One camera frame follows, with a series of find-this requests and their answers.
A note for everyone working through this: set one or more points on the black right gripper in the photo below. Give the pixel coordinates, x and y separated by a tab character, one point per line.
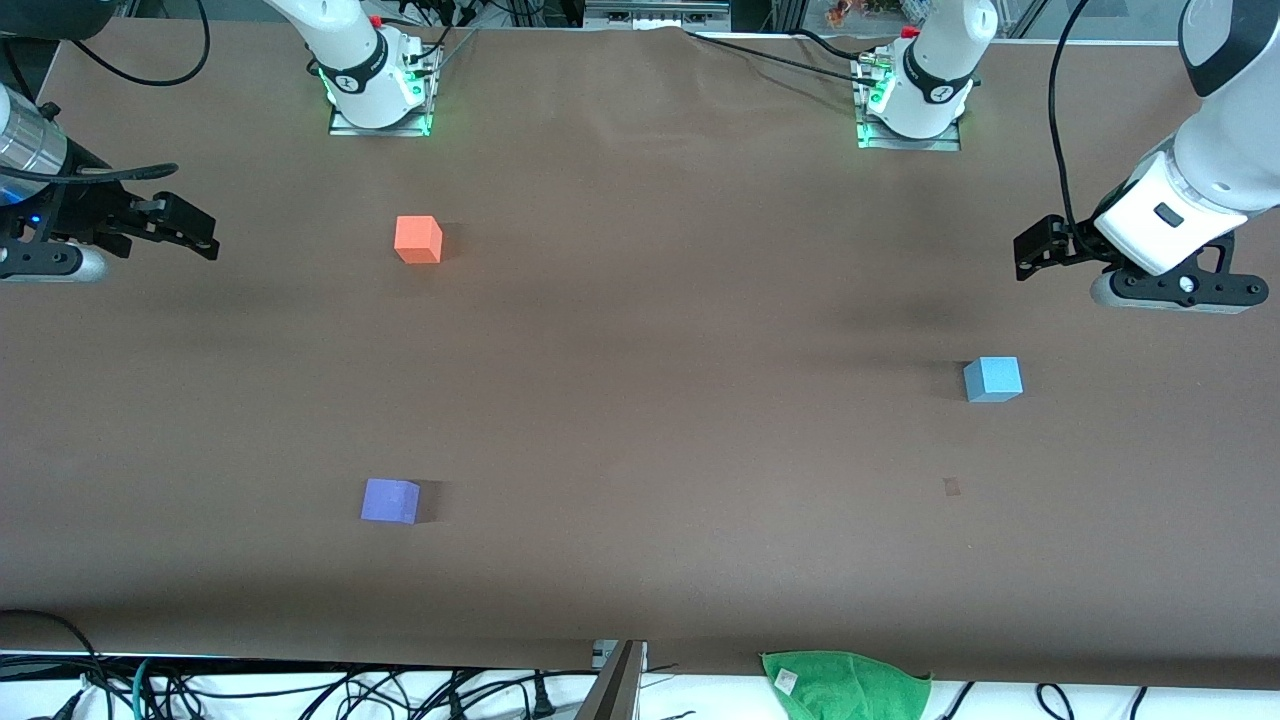
82	209

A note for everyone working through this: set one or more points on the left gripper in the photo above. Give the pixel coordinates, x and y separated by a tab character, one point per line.
1066	243

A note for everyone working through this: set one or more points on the blue block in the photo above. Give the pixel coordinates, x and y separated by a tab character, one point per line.
992	380

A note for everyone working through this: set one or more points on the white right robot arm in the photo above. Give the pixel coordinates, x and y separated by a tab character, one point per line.
350	60

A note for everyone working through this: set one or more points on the orange block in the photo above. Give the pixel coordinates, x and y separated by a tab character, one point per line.
418	240

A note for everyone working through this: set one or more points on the purple block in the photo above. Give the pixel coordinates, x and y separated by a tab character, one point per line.
389	501

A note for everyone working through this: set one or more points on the brown table cover sheet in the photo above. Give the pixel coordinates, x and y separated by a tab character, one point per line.
640	400

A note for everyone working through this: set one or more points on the grey power strip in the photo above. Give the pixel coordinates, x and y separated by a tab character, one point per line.
655	14

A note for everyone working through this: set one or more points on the green cloth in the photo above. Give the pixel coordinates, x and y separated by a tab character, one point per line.
850	690

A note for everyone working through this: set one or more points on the black power plug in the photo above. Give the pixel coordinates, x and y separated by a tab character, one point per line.
543	697

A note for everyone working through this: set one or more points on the grey metal bar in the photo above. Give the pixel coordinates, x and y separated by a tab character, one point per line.
612	690

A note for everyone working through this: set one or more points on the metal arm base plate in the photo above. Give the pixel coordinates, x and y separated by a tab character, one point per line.
868	135
425	95

